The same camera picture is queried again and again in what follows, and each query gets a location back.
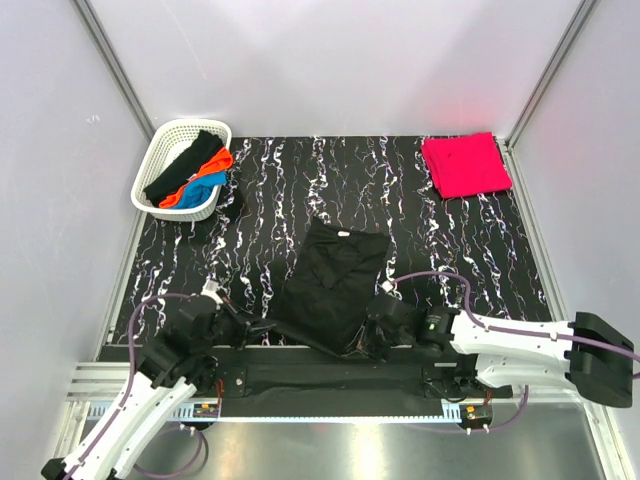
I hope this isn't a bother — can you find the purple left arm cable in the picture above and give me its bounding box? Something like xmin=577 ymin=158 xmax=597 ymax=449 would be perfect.
xmin=59 ymin=293 xmax=209 ymax=480

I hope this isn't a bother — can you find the right aluminium corner post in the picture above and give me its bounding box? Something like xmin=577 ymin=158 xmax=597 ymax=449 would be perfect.
xmin=504 ymin=0 xmax=600 ymax=149

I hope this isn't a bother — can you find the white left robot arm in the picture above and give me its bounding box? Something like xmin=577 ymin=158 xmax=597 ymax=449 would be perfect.
xmin=41 ymin=294 xmax=276 ymax=479

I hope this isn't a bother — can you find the orange t shirt in basket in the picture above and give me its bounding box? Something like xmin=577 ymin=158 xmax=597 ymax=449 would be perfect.
xmin=159 ymin=147 xmax=234 ymax=209

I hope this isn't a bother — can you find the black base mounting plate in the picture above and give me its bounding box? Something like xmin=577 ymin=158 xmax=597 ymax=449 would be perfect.
xmin=161 ymin=347 xmax=486 ymax=422

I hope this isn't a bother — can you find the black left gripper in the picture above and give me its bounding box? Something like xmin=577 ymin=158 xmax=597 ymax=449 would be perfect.
xmin=193 ymin=296 xmax=274 ymax=353

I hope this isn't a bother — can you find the white plastic basket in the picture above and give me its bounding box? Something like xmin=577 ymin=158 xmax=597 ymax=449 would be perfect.
xmin=131 ymin=119 xmax=234 ymax=222

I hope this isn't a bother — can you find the left aluminium corner post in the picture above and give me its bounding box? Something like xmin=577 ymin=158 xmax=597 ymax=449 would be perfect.
xmin=71 ymin=0 xmax=155 ymax=140

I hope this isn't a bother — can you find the black t shirt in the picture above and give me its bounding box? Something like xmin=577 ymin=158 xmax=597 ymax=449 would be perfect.
xmin=272 ymin=217 xmax=391 ymax=356
xmin=144 ymin=130 xmax=225 ymax=207

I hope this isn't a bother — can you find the aluminium corner post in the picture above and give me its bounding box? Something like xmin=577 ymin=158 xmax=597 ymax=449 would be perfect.
xmin=504 ymin=0 xmax=600 ymax=149
xmin=71 ymin=0 xmax=155 ymax=140

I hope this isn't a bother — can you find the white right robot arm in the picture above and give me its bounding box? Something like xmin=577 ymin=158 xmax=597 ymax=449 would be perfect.
xmin=360 ymin=295 xmax=638 ymax=408

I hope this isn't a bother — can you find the folded pink t shirt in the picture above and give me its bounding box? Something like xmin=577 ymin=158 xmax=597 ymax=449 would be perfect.
xmin=421 ymin=132 xmax=512 ymax=199

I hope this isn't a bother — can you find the black t shirt in basket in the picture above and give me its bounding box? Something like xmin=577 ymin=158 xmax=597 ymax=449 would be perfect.
xmin=144 ymin=130 xmax=225 ymax=207

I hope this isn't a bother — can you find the blue t shirt in basket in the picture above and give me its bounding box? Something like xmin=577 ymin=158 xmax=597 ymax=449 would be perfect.
xmin=173 ymin=171 xmax=227 ymax=209

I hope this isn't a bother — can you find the aluminium frame rail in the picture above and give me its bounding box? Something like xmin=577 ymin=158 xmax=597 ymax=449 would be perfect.
xmin=67 ymin=362 xmax=611 ymax=404

